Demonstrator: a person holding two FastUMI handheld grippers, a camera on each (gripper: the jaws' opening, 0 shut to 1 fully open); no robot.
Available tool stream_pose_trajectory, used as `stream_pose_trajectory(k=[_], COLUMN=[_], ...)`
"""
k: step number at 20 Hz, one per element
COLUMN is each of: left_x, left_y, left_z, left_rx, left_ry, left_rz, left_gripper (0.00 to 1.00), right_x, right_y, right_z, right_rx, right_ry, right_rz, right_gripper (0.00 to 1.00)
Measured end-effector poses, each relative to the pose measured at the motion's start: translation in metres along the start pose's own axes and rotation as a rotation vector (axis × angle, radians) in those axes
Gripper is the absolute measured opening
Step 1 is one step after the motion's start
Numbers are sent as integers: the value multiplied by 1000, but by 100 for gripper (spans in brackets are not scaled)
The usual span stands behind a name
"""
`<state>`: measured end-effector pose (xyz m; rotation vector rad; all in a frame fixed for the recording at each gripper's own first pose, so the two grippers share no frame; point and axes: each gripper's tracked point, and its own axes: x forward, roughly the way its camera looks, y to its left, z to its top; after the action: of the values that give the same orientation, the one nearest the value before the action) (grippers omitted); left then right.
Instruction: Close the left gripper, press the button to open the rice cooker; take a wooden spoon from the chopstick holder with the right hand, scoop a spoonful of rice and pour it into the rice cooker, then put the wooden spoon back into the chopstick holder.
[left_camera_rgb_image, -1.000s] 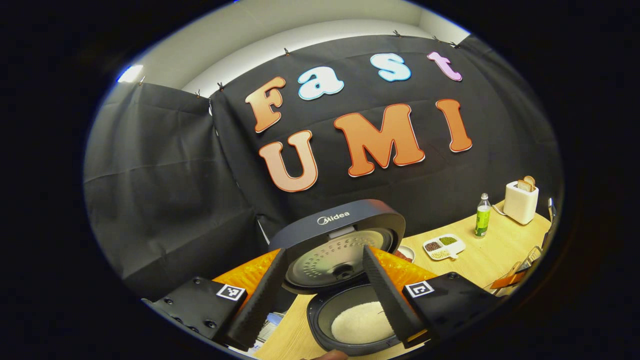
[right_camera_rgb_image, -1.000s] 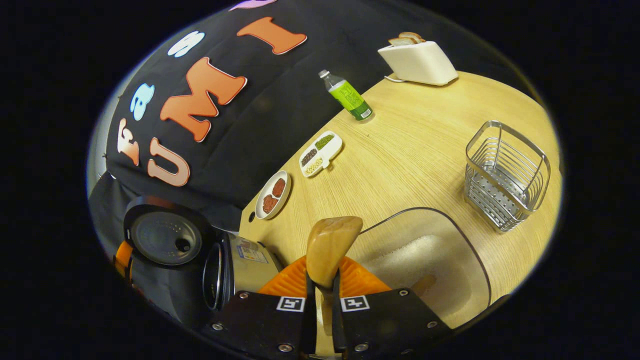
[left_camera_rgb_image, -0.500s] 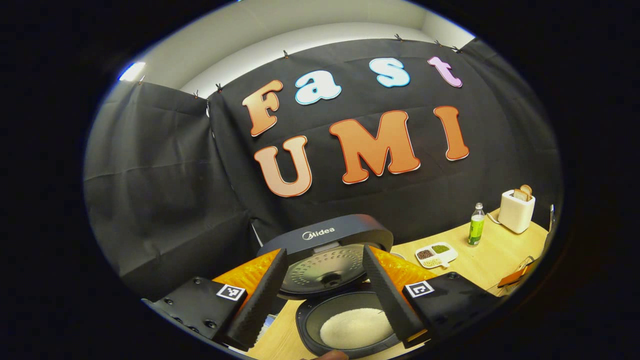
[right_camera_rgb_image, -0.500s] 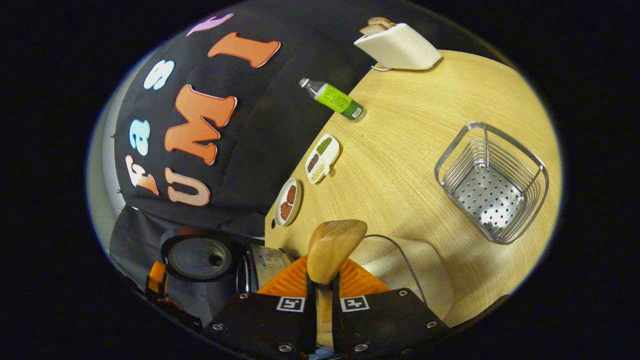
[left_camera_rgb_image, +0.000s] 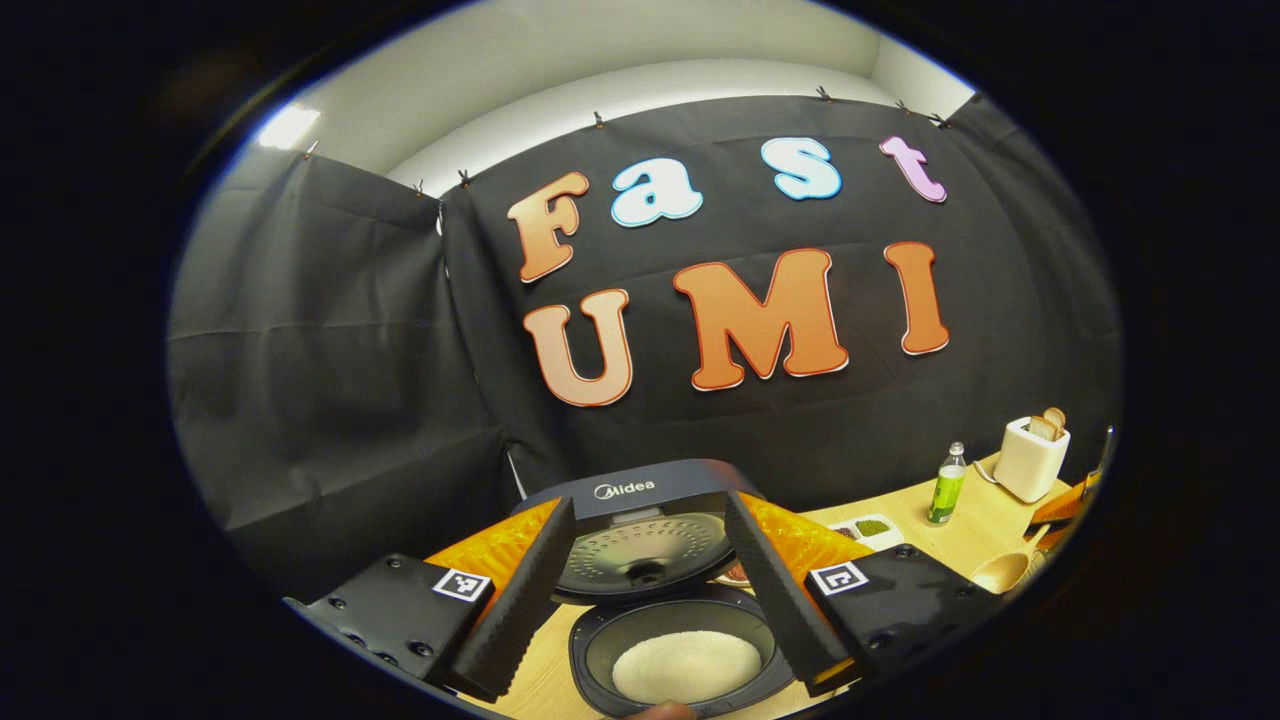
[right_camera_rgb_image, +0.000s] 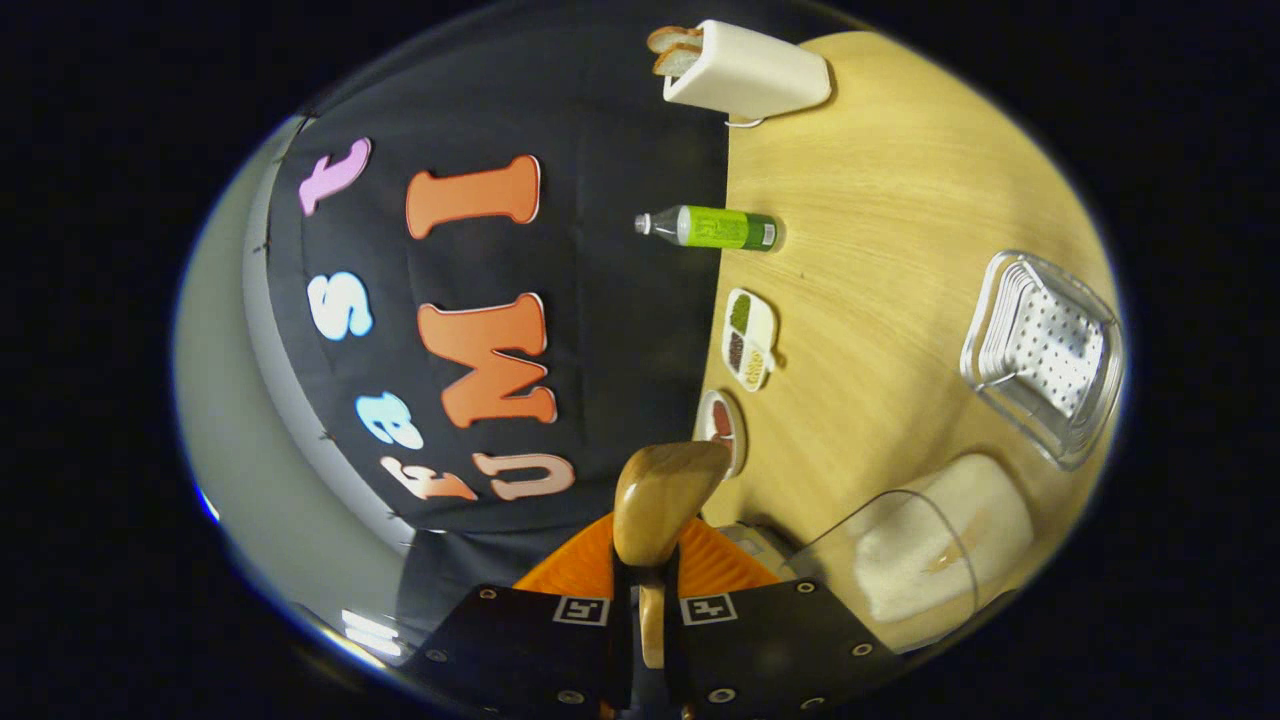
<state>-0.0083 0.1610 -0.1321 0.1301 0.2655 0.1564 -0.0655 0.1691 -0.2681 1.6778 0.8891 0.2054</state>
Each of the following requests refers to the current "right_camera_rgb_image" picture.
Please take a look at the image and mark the white toaster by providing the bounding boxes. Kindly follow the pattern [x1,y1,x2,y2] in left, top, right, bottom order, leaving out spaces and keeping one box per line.
[663,19,833,121]

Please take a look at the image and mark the wooden spoon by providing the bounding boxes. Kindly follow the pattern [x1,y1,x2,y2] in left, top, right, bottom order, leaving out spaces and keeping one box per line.
[612,440,733,669]

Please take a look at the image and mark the green drink bottle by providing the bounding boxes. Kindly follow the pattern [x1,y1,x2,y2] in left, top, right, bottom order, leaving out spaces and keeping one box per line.
[634,205,781,252]

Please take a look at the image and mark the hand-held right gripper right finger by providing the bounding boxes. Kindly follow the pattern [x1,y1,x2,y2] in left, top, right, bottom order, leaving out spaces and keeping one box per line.
[664,518,903,720]

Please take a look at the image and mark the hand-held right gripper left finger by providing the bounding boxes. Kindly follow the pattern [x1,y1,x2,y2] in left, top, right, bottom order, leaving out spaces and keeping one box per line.
[405,513,637,720]

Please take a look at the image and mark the black backdrop cloth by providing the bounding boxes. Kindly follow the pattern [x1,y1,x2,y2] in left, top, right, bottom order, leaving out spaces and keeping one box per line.
[243,5,791,641]

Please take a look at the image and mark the white divided dish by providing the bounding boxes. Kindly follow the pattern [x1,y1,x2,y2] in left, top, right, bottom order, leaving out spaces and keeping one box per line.
[722,288,780,393]

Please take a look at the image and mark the clear rice container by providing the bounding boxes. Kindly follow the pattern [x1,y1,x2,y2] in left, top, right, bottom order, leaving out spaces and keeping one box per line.
[790,454,1037,653]

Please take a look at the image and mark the white round plate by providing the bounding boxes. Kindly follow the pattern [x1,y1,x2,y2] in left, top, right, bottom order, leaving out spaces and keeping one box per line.
[695,389,748,479]

